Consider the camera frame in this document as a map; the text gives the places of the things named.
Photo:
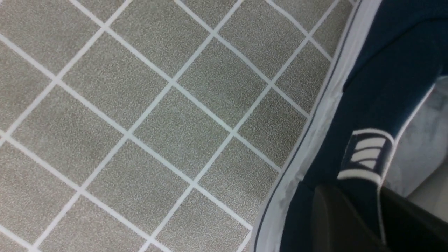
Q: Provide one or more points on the grey checked floor cloth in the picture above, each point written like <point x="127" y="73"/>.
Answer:
<point x="153" y="125"/>

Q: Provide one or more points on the navy slip-on shoe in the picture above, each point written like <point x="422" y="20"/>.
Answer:
<point x="375" y="121"/>

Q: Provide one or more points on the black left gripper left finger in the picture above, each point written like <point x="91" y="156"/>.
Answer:
<point x="337" y="227"/>

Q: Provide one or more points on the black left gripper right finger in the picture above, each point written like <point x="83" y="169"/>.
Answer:
<point x="409" y="228"/>

